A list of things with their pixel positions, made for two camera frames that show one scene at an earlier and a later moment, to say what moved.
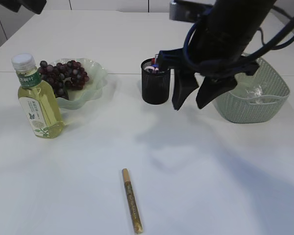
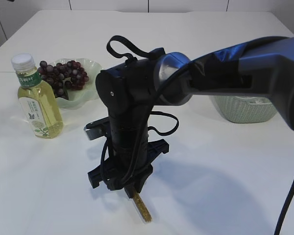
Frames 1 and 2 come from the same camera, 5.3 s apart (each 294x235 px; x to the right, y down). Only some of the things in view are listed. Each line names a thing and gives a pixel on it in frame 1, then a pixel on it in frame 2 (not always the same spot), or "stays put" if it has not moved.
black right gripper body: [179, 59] -> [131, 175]
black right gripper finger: [211, 87] -> [139, 183]
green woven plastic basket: [259, 96] stays put
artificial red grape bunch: [63, 77] stays put
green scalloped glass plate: [98, 78] stays put
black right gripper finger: [184, 82] -> [130, 191]
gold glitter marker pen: [133, 201] -> [144, 211]
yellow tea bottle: [38, 100] stays put
